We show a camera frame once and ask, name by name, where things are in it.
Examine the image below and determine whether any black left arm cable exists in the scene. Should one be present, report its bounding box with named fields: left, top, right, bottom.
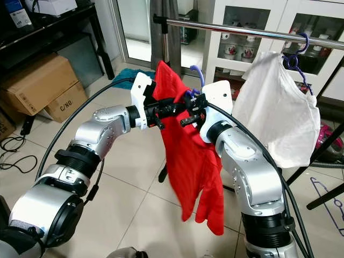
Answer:
left=34, top=78, right=136, bottom=181

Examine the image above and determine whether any white carton box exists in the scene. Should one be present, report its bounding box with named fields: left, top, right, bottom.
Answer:
left=27, top=0, right=78, bottom=16

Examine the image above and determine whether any black power adaptor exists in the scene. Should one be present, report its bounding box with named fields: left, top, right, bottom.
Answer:
left=20, top=114, right=33, bottom=136

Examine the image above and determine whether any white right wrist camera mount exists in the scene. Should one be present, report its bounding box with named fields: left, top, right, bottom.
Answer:
left=199, top=81, right=234, bottom=133

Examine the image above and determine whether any white glass-door cabinet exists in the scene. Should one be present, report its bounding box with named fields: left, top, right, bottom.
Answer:
left=204, top=0, right=344, bottom=103

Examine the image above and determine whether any purple plastic hanger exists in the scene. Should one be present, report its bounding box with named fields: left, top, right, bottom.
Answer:
left=281, top=32, right=315, bottom=96
left=185, top=65, right=206, bottom=98
left=310, top=177, right=344, bottom=237

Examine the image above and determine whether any large brown cardboard box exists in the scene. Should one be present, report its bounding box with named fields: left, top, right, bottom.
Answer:
left=0, top=53, right=81, bottom=116

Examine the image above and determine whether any pink vacuum cleaner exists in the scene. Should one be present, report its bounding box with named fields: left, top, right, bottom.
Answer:
left=320, top=121, right=344, bottom=157

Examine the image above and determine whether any teal floor mat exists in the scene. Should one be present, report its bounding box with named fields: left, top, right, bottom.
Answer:
left=113, top=68, right=154, bottom=89

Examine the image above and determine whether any steel and black clothes rack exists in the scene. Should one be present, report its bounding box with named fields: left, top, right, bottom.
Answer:
left=152, top=15, right=344, bottom=211

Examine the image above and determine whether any plain white shirt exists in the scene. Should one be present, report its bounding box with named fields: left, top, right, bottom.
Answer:
left=231, top=51, right=321, bottom=168

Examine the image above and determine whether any printed brown cardboard box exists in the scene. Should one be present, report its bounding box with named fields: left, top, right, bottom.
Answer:
left=0, top=113, right=17, bottom=141

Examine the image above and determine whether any white mug with red print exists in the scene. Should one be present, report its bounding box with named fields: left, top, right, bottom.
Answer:
left=225, top=43, right=240, bottom=59
left=242, top=46, right=258, bottom=61

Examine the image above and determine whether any black table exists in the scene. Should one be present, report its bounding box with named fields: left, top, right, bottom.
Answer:
left=0, top=0, right=115, bottom=80

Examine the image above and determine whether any blue product box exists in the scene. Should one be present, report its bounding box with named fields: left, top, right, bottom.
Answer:
left=3, top=0, right=33, bottom=29

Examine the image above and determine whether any black floor cable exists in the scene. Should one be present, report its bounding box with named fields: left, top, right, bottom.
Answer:
left=0, top=134, right=28, bottom=168

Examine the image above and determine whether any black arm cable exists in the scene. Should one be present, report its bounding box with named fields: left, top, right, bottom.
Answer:
left=34, top=78, right=136, bottom=181
left=207, top=102, right=313, bottom=258

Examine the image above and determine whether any grey robot leg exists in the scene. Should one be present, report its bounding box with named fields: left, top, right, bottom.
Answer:
left=119, top=247, right=154, bottom=258

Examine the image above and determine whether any grey curtain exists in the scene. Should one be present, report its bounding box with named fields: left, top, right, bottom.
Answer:
left=150, top=0, right=182, bottom=75

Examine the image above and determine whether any red shirt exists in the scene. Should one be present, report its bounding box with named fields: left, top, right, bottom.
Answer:
left=153, top=60, right=225, bottom=236

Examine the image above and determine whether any glass sliding door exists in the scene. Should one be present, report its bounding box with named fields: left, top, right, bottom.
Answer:
left=110, top=0, right=207, bottom=70

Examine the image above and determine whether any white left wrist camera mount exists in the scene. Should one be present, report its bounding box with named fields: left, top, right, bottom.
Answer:
left=131, top=71, right=154, bottom=130

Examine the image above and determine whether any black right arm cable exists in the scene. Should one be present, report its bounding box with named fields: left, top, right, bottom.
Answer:
left=207, top=102, right=313, bottom=258

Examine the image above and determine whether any small brown cardboard box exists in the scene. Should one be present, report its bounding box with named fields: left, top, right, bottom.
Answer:
left=44, top=82, right=88, bottom=123

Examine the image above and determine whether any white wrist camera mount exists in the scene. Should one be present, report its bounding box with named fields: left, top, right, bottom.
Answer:
left=199, top=81, right=234, bottom=133
left=131, top=71, right=154, bottom=130

